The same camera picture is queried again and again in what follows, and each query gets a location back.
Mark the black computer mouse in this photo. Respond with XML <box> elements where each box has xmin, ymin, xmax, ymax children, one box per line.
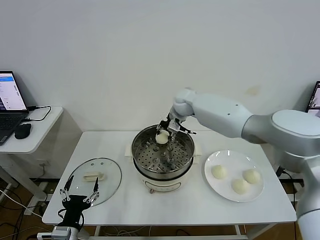
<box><xmin>14</xmin><ymin>123</ymin><xmax>33</xmax><ymax>140</ymax></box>

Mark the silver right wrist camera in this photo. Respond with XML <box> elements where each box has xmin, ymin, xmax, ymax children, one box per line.
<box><xmin>168</xmin><ymin>121</ymin><xmax>181</xmax><ymax>133</ymax></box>

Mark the glass pot lid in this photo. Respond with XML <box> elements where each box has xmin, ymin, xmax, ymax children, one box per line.
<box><xmin>66</xmin><ymin>157</ymin><xmax>123</xmax><ymax>208</ymax></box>

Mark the black laptop cable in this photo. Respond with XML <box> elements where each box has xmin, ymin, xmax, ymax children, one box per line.
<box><xmin>26</xmin><ymin>106</ymin><xmax>53</xmax><ymax>123</ymax></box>

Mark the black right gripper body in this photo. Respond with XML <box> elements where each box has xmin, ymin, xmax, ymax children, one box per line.
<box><xmin>159</xmin><ymin>117</ymin><xmax>179</xmax><ymax>136</ymax></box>

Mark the black laptop blue-white screen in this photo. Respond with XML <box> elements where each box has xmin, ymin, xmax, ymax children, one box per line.
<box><xmin>0</xmin><ymin>70</ymin><xmax>30</xmax><ymax>147</ymax></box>

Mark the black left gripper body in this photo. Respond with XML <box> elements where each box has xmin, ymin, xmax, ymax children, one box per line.
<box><xmin>61</xmin><ymin>194</ymin><xmax>91</xmax><ymax>227</ymax></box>

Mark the steel steamer basket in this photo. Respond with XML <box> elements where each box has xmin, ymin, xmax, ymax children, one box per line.
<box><xmin>124</xmin><ymin>123</ymin><xmax>202</xmax><ymax>176</ymax></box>

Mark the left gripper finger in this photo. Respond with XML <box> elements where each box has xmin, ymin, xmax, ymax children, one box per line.
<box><xmin>83</xmin><ymin>177</ymin><xmax>101</xmax><ymax>204</ymax></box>
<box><xmin>59</xmin><ymin>175</ymin><xmax>75</xmax><ymax>202</ymax></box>

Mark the white side table with mouse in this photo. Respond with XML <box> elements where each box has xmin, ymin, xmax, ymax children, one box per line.
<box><xmin>0</xmin><ymin>106</ymin><xmax>65</xmax><ymax>216</ymax></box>

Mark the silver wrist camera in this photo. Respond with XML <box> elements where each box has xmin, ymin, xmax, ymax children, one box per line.
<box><xmin>168</xmin><ymin>121</ymin><xmax>181</xmax><ymax>133</ymax></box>
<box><xmin>36</xmin><ymin>225</ymin><xmax>71</xmax><ymax>240</ymax></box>

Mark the white work table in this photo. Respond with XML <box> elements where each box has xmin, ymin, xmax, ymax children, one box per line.
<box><xmin>41</xmin><ymin>130</ymin><xmax>299</xmax><ymax>240</ymax></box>

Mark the white floor cable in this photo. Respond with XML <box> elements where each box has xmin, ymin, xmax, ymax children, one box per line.
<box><xmin>0</xmin><ymin>188</ymin><xmax>43</xmax><ymax>218</ymax></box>

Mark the white steamed baozi bun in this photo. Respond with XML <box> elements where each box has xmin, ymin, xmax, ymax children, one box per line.
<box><xmin>243</xmin><ymin>169</ymin><xmax>262</xmax><ymax>185</ymax></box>
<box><xmin>155</xmin><ymin>131</ymin><xmax>169</xmax><ymax>145</ymax></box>
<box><xmin>231</xmin><ymin>178</ymin><xmax>251</xmax><ymax>195</ymax></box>
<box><xmin>211</xmin><ymin>165</ymin><xmax>228</xmax><ymax>180</ymax></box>

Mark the white round plate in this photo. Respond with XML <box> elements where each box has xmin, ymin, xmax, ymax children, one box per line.
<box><xmin>203</xmin><ymin>149</ymin><xmax>265</xmax><ymax>203</ymax></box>

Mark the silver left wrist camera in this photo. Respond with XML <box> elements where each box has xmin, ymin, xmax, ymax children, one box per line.
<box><xmin>36</xmin><ymin>225</ymin><xmax>71</xmax><ymax>240</ymax></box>

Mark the black laptop pink screen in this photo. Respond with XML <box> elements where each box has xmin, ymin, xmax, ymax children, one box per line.
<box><xmin>306</xmin><ymin>80</ymin><xmax>320</xmax><ymax>115</ymax></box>

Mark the black adapter with cable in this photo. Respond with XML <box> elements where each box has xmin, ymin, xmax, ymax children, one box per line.
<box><xmin>275</xmin><ymin>166</ymin><xmax>297</xmax><ymax>208</ymax></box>

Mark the cream electric cooker pot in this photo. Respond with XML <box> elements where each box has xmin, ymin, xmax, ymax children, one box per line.
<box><xmin>132</xmin><ymin>156</ymin><xmax>201</xmax><ymax>195</ymax></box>

